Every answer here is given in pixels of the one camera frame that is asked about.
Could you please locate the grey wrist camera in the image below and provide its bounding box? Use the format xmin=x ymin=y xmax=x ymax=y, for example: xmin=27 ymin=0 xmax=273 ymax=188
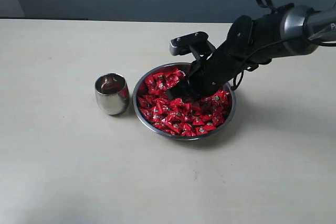
xmin=170 ymin=31 xmax=215 ymax=58

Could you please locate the stainless steel cup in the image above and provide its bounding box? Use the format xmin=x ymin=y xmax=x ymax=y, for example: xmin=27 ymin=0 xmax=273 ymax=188
xmin=94 ymin=73 xmax=130 ymax=115

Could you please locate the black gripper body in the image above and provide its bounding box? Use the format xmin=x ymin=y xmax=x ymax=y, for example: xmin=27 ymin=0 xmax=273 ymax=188
xmin=187 ymin=49 xmax=249 ymax=97

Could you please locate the black cable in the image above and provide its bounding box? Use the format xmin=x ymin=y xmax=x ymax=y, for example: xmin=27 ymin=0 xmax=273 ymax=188
xmin=230 ymin=0 xmax=336 ymax=91

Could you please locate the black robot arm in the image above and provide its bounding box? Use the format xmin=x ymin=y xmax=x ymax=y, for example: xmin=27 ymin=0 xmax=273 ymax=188
xmin=166 ymin=3 xmax=335 ymax=100

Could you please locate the stainless steel bowl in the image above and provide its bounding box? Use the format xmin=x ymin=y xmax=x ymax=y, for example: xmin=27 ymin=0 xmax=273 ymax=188
xmin=132 ymin=62 xmax=236 ymax=141

